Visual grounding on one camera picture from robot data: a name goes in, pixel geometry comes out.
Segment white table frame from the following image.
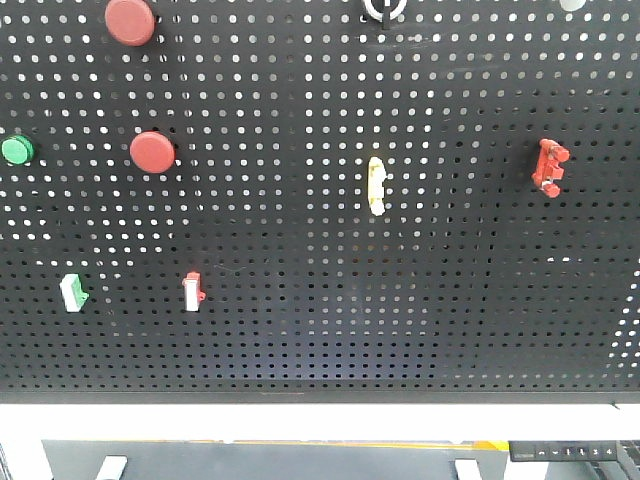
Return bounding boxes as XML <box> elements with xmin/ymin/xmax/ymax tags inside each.
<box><xmin>1</xmin><ymin>404</ymin><xmax>639</xmax><ymax>479</ymax></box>

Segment black desk control panel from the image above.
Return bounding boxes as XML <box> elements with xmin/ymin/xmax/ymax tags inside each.
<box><xmin>508</xmin><ymin>440</ymin><xmax>618</xmax><ymax>462</ymax></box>

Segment yellow white switch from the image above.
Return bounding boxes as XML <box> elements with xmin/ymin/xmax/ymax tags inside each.
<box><xmin>367</xmin><ymin>157</ymin><xmax>387</xmax><ymax>216</ymax></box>

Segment lower red round button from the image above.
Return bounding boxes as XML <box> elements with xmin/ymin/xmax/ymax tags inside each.
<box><xmin>129</xmin><ymin>131</ymin><xmax>176</xmax><ymax>174</ymax></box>

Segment green white toggle switch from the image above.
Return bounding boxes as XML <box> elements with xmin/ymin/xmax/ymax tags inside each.
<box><xmin>59</xmin><ymin>273</ymin><xmax>89</xmax><ymax>313</ymax></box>

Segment red plastic clip switch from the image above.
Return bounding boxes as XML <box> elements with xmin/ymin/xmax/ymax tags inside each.
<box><xmin>531</xmin><ymin>138</ymin><xmax>570</xmax><ymax>199</ymax></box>

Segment red round button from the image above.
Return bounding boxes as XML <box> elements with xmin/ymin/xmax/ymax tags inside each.
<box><xmin>129</xmin><ymin>131</ymin><xmax>176</xmax><ymax>174</ymax></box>
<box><xmin>104</xmin><ymin>0</ymin><xmax>155</xmax><ymax>46</ymax></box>

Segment upper red round button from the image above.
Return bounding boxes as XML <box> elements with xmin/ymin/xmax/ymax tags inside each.
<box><xmin>104</xmin><ymin>0</ymin><xmax>155</xmax><ymax>46</ymax></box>

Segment white black rotary knob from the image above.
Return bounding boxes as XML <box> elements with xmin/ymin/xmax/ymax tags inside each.
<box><xmin>361</xmin><ymin>0</ymin><xmax>408</xmax><ymax>30</ymax></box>

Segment grey knob top right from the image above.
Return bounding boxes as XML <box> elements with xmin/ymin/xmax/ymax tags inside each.
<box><xmin>559</xmin><ymin>0</ymin><xmax>586</xmax><ymax>12</ymax></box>

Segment red white toggle switch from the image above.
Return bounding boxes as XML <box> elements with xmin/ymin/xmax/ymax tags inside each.
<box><xmin>182</xmin><ymin>271</ymin><xmax>206</xmax><ymax>312</ymax></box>

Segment black perforated pegboard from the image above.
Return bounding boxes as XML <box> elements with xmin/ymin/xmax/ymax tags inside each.
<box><xmin>1</xmin><ymin>1</ymin><xmax>639</xmax><ymax>403</ymax></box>

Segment green round button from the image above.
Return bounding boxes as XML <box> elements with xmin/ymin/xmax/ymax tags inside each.
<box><xmin>1</xmin><ymin>134</ymin><xmax>36</xmax><ymax>165</ymax></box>

